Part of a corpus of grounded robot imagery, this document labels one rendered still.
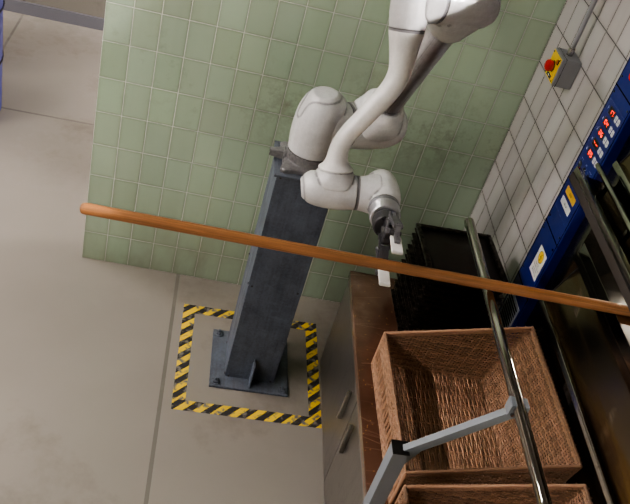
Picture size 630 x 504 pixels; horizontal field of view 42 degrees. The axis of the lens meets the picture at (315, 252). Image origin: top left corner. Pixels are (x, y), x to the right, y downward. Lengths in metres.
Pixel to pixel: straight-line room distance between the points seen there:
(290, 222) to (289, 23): 0.75
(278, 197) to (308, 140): 0.23
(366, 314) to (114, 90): 1.29
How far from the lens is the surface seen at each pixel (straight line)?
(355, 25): 3.13
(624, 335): 2.36
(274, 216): 2.84
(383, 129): 2.74
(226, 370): 3.36
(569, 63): 2.94
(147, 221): 2.10
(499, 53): 3.26
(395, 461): 2.08
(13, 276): 3.70
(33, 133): 4.59
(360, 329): 2.89
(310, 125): 2.68
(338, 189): 2.36
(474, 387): 2.86
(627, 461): 2.28
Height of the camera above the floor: 2.47
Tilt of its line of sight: 37 degrees down
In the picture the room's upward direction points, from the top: 17 degrees clockwise
